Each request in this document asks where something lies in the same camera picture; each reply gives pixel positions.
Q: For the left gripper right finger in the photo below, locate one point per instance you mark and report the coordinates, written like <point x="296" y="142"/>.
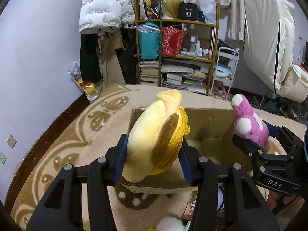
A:
<point x="244" y="206"/>

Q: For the black box marked 40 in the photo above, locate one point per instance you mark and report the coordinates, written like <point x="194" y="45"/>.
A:
<point x="187" y="11"/>

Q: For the white puffer jacket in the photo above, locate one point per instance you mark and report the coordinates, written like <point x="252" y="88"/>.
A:
<point x="99" y="16"/>

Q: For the red gift bag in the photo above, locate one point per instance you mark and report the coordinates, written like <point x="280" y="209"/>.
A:
<point x="172" y="40"/>

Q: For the white fluffy pompom plush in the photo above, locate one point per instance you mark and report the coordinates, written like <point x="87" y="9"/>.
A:
<point x="169" y="223"/>

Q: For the yellow plush pouch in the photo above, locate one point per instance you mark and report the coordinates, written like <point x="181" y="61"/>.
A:
<point x="156" y="137"/>

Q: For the blonde wig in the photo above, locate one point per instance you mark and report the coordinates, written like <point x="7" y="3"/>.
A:
<point x="170" y="9"/>

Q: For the black printed tote bag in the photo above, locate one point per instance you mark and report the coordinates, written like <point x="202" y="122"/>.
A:
<point x="148" y="9"/>

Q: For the snack bag on floor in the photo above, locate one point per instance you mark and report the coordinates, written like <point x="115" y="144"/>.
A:
<point x="86" y="87"/>

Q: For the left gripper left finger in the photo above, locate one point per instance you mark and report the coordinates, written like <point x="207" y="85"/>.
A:
<point x="60" y="207"/>

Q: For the stack of books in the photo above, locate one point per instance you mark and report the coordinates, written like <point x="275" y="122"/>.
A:
<point x="149" y="72"/>

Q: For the pink bear plush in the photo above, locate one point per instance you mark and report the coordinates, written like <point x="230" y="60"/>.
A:
<point x="248" y="124"/>

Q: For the teal shopping bag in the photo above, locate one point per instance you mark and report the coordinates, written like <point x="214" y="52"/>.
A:
<point x="148" y="34"/>

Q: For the wooden bookshelf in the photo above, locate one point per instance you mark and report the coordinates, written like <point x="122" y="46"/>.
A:
<point x="212" y="42"/>

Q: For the open cardboard box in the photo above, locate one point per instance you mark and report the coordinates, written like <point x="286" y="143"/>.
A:
<point x="211" y="132"/>

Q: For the white utility cart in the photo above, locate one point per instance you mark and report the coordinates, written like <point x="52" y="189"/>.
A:
<point x="224" y="72"/>

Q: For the purple haired plush doll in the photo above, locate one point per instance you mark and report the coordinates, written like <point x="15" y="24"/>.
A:
<point x="220" y="201"/>

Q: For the white wall socket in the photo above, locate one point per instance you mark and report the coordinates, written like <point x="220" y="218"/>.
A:
<point x="11" y="141"/>

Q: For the beige trench coat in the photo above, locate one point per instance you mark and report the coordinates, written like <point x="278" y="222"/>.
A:
<point x="109" y="65"/>

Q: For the clear plastic bag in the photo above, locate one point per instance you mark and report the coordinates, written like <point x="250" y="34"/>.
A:
<point x="207" y="11"/>

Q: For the cream office chair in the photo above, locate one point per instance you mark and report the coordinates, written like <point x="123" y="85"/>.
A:
<point x="269" y="45"/>

